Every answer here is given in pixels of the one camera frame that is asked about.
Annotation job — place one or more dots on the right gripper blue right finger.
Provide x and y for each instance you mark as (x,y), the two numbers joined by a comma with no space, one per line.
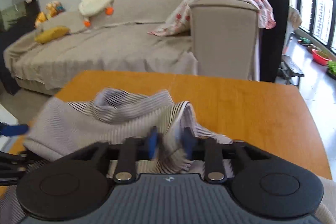
(207,150)

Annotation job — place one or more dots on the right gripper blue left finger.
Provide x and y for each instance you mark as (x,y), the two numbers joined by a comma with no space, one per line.
(131,151)

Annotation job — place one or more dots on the beige striped knit sweater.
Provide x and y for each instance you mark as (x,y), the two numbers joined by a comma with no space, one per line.
(113,116)

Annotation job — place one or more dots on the right hand on gripper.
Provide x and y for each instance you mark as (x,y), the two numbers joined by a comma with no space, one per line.
(326,211)

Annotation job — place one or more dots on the grey covered sofa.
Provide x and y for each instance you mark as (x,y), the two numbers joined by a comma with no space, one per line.
(221,42)

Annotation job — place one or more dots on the small wooden stool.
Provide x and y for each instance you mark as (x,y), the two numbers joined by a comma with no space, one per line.
(290,71)

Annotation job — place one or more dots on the small mustard pillow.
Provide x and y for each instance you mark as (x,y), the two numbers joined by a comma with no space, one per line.
(52,34)

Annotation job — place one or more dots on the red plastic basin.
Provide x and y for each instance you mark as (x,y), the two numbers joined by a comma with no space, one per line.
(320,57)

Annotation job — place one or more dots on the glass fish tank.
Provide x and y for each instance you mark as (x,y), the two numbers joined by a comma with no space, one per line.
(12,11)

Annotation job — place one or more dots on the green plants tray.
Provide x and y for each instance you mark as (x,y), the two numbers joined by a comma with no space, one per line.
(331,69)

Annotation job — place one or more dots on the pink floral blanket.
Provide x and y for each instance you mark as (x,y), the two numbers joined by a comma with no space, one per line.
(180,19)

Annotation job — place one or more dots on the small plush toys group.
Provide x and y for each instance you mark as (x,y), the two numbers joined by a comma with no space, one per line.
(53,9)

